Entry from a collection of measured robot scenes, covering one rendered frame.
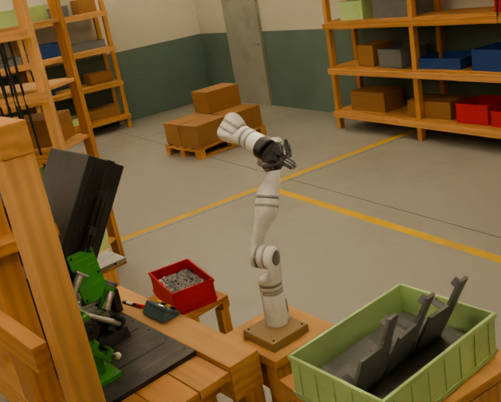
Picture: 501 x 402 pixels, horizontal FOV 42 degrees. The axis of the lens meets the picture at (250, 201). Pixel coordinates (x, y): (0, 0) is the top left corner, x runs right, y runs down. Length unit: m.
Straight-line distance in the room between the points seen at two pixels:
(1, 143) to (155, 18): 10.81
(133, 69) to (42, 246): 10.53
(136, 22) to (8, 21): 7.28
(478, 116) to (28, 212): 6.09
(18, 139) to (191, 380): 1.09
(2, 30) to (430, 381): 3.98
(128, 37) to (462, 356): 10.57
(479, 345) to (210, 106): 7.20
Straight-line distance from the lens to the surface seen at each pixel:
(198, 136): 8.56
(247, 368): 2.46
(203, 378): 2.41
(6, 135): 1.80
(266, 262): 2.47
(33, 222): 1.86
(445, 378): 2.28
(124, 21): 12.27
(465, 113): 7.50
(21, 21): 5.07
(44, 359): 2.09
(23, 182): 1.83
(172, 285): 3.11
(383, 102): 8.40
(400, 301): 2.67
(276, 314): 2.57
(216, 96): 9.23
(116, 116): 11.59
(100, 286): 2.73
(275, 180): 2.50
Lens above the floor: 2.20
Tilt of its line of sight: 19 degrees down
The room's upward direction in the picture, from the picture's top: 10 degrees counter-clockwise
